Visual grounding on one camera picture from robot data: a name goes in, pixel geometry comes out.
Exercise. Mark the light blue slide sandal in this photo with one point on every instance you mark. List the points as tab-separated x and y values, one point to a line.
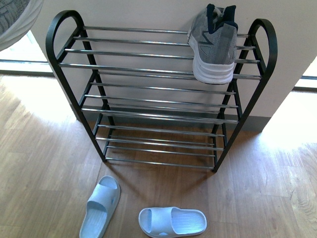
100	208
171	222

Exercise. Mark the grey knit sneaker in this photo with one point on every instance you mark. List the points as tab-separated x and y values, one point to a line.
213	38
16	18

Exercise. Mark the black metal shoe rack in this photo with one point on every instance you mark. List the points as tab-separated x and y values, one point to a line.
134	90

